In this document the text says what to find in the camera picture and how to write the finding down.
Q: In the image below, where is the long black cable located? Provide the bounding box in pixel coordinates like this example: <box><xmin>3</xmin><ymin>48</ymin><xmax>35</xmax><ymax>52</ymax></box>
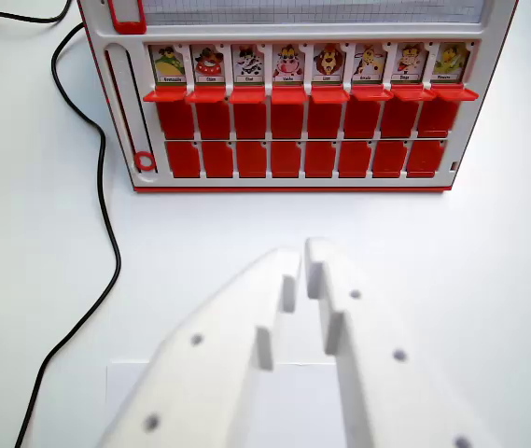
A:
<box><xmin>14</xmin><ymin>22</ymin><xmax>122</xmax><ymax>448</ymax></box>

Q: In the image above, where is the red and white game board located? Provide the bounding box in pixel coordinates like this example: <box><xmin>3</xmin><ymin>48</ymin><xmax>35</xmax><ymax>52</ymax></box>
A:
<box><xmin>76</xmin><ymin>0</ymin><xmax>519</xmax><ymax>194</ymax></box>

